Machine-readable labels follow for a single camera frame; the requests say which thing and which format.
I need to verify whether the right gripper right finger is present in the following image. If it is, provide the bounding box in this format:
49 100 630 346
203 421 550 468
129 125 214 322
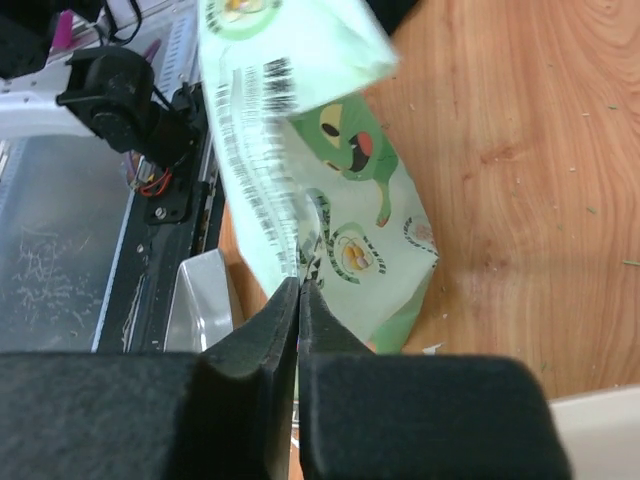
299 282 573 479

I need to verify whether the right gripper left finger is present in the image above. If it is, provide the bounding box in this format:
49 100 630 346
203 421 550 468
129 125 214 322
1 279 299 479

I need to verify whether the metal litter scoop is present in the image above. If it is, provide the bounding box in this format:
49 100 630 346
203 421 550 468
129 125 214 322
164 249 234 353

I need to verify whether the green cat litter bag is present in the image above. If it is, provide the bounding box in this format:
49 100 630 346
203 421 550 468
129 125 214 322
198 1 439 353

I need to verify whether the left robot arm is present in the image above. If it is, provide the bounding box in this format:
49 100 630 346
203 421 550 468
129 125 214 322
1 46 195 168

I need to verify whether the beige green litter box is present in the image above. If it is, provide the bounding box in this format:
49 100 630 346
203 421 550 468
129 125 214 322
549 385 640 479

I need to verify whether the white paper scrap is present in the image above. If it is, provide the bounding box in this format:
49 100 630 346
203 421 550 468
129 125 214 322
422 342 445 355

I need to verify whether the black cloth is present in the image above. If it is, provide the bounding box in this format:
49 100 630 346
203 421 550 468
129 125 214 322
366 0 428 37

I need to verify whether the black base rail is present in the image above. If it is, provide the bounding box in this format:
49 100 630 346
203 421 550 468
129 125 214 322
91 84 224 353

